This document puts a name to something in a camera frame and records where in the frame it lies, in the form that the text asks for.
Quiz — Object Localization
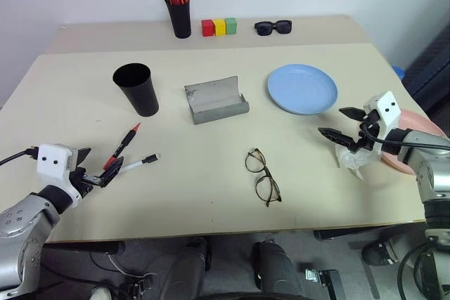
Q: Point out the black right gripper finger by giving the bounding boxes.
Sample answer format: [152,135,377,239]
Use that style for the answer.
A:
[338,106,368,123]
[317,126,357,151]

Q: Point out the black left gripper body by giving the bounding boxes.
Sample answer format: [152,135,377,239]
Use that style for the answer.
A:
[69,167,105,198]

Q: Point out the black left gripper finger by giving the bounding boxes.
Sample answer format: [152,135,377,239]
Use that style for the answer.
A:
[98,156,125,189]
[77,147,93,169]

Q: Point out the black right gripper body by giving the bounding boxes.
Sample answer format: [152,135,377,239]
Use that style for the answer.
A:
[351,111,383,154]

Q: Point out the white marker with black cap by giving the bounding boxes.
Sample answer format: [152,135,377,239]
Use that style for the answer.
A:
[117,152,161,176]

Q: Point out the red and black pen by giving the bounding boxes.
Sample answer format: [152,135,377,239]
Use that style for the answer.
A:
[102,122,142,171]

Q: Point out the crumpled white tissue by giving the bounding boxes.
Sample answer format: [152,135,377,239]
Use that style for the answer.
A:
[333,142,381,180]

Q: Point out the pink plate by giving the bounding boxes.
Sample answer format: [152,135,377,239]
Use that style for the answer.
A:
[380,107,446,176]

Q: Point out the light blue plate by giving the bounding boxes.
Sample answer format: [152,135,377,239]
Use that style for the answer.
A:
[266,63,339,116]

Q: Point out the empty black pen cup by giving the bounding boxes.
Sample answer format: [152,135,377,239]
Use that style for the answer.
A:
[112,63,160,118]

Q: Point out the tortoiseshell eyeglasses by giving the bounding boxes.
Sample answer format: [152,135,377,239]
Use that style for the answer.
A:
[244,148,283,208]

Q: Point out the white shoe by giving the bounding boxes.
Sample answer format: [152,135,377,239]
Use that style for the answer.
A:
[91,286,113,300]

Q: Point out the black and grey shoe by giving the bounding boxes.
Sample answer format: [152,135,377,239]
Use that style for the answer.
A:
[361,237,402,266]

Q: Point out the dark rounded shape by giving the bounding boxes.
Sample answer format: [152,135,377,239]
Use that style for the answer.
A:
[160,236,212,300]
[252,239,305,300]

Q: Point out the open grey glasses case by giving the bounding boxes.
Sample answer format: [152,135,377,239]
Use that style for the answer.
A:
[184,75,251,126]

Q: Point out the black sunglasses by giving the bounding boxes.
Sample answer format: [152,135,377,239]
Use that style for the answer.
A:
[254,19,293,37]

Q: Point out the black pen cup with pens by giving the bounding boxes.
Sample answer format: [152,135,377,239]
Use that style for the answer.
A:
[164,0,193,39]

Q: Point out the red cube block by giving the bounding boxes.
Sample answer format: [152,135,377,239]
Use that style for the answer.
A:
[201,19,216,38]

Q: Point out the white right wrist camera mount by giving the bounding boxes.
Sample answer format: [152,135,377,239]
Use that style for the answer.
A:
[363,91,403,140]

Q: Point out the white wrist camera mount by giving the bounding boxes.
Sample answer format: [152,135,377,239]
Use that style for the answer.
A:
[36,143,86,207]
[363,91,403,140]

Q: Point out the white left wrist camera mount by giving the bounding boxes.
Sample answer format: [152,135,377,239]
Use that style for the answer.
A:
[36,143,86,207]

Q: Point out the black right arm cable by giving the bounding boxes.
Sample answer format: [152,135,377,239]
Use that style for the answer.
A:
[363,122,450,151]

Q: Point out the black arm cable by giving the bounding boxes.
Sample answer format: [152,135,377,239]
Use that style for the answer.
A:
[0,146,39,167]
[363,122,450,151]

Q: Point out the black table frame bar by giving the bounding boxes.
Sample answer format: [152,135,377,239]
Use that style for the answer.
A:
[41,240,127,256]
[314,223,391,242]

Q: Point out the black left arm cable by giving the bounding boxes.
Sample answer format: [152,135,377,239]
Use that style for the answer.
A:
[0,146,39,167]

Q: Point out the metal bracket on floor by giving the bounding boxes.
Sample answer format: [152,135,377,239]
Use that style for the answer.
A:
[303,268,345,300]

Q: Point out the black cable bundle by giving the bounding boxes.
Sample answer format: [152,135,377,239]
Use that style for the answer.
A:
[398,238,450,300]

